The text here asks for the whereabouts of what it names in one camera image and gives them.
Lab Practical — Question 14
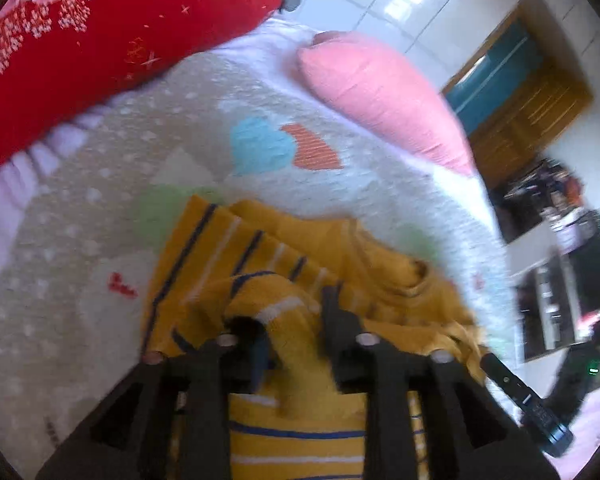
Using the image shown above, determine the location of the wooden door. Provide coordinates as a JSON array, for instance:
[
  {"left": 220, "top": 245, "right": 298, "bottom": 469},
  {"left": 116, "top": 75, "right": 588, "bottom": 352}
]
[{"left": 467, "top": 58, "right": 594, "bottom": 191}]

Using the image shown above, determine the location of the pink pillow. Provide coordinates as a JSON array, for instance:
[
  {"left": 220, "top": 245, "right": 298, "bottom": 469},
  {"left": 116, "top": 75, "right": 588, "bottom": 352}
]
[{"left": 297, "top": 32, "right": 476, "bottom": 176}]

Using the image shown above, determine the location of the heart-patterned white bed blanket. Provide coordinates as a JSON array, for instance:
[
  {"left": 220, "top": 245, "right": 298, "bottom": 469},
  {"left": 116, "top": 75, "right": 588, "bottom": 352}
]
[{"left": 0, "top": 18, "right": 522, "bottom": 479}]

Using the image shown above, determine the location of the cluttered clothes rack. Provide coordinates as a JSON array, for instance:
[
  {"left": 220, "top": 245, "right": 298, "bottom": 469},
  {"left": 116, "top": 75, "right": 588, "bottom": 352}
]
[{"left": 489, "top": 158, "right": 584, "bottom": 243}]

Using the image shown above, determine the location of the yellow striped knit sweater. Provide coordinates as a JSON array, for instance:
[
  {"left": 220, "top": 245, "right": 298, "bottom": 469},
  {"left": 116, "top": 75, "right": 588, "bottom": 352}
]
[{"left": 145, "top": 196, "right": 482, "bottom": 479}]

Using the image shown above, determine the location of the black television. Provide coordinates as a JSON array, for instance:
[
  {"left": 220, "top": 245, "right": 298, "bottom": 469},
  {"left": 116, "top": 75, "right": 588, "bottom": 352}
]
[{"left": 569, "top": 234, "right": 600, "bottom": 313}]

